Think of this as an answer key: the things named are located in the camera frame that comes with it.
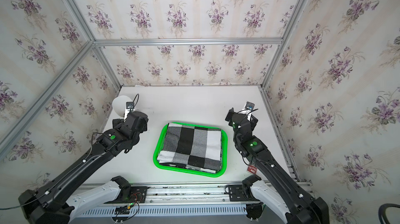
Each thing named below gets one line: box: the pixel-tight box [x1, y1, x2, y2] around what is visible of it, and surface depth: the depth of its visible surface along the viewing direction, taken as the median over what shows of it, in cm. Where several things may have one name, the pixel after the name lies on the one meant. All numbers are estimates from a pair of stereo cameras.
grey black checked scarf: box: [156, 122, 223, 174], surface depth 80 cm
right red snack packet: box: [246, 164, 258, 174], surface depth 82 cm
